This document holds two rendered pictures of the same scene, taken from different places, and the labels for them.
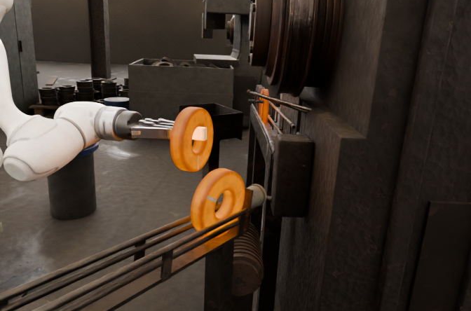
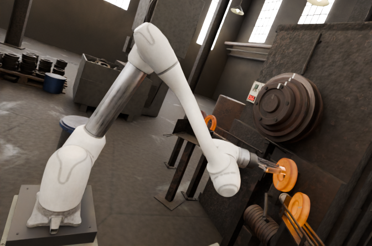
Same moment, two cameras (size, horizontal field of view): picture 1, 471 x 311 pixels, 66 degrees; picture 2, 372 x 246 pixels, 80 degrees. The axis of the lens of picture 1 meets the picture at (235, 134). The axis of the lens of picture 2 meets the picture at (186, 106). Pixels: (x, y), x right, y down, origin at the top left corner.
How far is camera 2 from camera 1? 108 cm
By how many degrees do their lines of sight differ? 27
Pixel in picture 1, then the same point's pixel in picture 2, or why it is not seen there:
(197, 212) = (304, 218)
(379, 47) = (365, 151)
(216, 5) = not seen: hidden behind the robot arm
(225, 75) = (146, 83)
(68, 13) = not seen: outside the picture
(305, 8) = (315, 114)
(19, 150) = (236, 180)
